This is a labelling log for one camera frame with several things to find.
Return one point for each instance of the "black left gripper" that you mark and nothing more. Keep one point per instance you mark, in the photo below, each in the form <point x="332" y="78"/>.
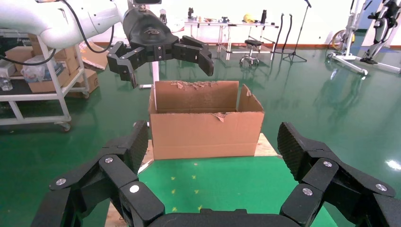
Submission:
<point x="150" y="31"/>

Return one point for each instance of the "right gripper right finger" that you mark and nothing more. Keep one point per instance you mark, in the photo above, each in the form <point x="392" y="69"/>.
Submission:
<point x="332" y="185"/>

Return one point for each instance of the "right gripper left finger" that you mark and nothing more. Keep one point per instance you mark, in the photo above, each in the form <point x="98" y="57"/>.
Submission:
<point x="116" y="175"/>

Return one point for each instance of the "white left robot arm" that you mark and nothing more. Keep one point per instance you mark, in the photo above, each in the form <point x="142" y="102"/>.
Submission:
<point x="31" y="15"/>

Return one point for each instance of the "flat cardboard sheet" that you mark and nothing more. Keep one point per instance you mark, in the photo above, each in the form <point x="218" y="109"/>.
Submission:
<point x="95" y="58"/>

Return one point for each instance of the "brown cardboard box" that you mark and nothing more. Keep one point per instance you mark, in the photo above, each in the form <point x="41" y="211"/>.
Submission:
<point x="18" y="54"/>
<point x="44" y="85"/>
<point x="89" y="81"/>
<point x="70" y="61"/>

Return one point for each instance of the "large open cardboard carton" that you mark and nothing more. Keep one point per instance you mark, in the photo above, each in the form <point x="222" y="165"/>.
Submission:
<point x="203" y="134"/>

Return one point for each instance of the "small black device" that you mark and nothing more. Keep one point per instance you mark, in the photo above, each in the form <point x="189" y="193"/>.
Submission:
<point x="190" y="13"/>

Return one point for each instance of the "black round stool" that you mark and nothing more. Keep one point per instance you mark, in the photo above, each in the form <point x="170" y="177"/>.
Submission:
<point x="253" y="42"/>

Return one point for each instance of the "yellow hard hat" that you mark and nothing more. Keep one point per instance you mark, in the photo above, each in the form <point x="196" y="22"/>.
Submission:
<point x="249" y="18"/>

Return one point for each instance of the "white shelf cart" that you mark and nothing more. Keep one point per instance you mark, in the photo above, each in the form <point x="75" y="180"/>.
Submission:
<point x="31" y="120"/>

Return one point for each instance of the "green cloth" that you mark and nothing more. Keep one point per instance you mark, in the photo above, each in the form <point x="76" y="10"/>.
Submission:
<point x="225" y="181"/>

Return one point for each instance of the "black bottle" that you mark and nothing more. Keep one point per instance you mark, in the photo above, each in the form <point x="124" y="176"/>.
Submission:
<point x="263" y="16"/>

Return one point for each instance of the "black curved pole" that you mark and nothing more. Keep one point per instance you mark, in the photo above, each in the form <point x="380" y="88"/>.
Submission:
<point x="279" y="31"/>
<point x="289" y="31"/>

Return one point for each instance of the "clear plastic bag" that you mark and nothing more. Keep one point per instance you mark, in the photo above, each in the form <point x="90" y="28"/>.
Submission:
<point x="34" y="70"/>

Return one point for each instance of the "black tripod stand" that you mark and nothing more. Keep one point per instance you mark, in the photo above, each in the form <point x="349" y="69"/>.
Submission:
<point x="294" y="53"/>

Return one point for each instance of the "clear plastic bottle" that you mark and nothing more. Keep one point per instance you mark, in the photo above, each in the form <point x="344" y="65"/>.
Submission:
<point x="5" y="84"/>

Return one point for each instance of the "yellow wheel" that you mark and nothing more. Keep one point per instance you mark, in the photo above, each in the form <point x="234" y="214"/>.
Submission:
<point x="338" y="39"/>

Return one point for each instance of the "black white robot rig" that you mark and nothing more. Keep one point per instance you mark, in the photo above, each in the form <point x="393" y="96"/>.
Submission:
<point x="380" y="25"/>

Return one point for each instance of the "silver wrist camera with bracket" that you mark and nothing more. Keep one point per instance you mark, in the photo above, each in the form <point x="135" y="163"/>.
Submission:
<point x="145" y="1"/>

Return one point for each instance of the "white frame table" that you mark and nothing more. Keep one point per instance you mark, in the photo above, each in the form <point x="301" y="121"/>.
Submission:
<point x="231" y="24"/>

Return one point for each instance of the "white metal floor frame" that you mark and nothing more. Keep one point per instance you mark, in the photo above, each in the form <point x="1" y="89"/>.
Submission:
<point x="347" y="59"/>

